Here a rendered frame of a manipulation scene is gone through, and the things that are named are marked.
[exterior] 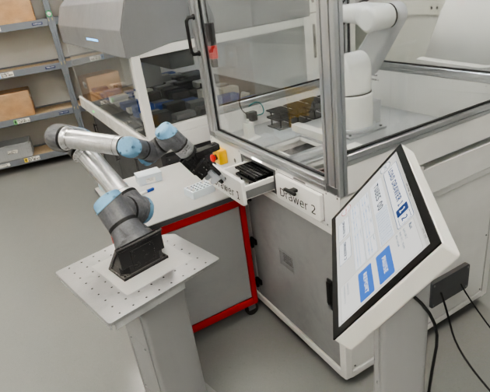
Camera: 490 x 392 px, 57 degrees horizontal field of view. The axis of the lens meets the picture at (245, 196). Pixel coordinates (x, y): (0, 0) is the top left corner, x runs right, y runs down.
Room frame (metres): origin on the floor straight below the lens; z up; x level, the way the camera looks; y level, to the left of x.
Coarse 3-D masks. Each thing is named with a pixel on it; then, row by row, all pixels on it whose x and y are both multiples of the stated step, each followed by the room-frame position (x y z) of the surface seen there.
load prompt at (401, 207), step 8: (392, 168) 1.10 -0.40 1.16; (384, 176) 1.11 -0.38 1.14; (392, 176) 1.07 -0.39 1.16; (400, 176) 1.03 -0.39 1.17; (392, 184) 1.03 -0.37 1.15; (400, 184) 0.99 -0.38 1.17; (392, 192) 1.00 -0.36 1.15; (400, 192) 0.96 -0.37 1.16; (392, 200) 0.97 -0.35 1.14; (400, 200) 0.93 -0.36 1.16; (408, 200) 0.90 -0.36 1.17; (392, 208) 0.93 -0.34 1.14; (400, 208) 0.90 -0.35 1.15; (408, 208) 0.87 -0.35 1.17; (400, 216) 0.87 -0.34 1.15; (408, 216) 0.84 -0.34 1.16; (400, 224) 0.85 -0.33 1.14
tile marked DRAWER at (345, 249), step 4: (348, 236) 1.03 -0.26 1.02; (348, 240) 1.01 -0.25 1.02; (344, 244) 1.02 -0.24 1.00; (348, 244) 0.99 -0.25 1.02; (340, 248) 1.02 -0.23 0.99; (344, 248) 1.00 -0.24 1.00; (348, 248) 0.97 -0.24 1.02; (340, 252) 1.00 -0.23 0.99; (344, 252) 0.98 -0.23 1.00; (348, 252) 0.96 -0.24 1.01; (340, 256) 0.98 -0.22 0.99; (344, 256) 0.96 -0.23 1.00; (348, 256) 0.94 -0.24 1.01; (340, 260) 0.97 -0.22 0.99; (344, 260) 0.95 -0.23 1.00; (340, 264) 0.95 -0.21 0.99
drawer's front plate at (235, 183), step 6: (222, 174) 1.82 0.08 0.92; (228, 174) 1.78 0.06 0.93; (228, 180) 1.78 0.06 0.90; (234, 180) 1.73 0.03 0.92; (240, 180) 1.70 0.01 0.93; (216, 186) 1.90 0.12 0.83; (228, 186) 1.79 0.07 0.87; (234, 186) 1.73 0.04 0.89; (240, 186) 1.68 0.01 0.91; (228, 192) 1.80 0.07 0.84; (234, 192) 1.74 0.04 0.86; (240, 192) 1.69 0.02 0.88; (234, 198) 1.75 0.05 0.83; (240, 198) 1.70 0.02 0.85; (246, 198) 1.69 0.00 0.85; (240, 204) 1.70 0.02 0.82; (246, 204) 1.68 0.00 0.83
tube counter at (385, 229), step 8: (384, 200) 1.00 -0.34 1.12; (376, 208) 1.00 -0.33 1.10; (384, 208) 0.97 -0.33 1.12; (376, 216) 0.97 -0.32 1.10; (384, 216) 0.94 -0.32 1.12; (376, 224) 0.94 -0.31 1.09; (384, 224) 0.91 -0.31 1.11; (384, 232) 0.88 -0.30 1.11; (392, 232) 0.85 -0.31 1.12; (384, 240) 0.85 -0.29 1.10
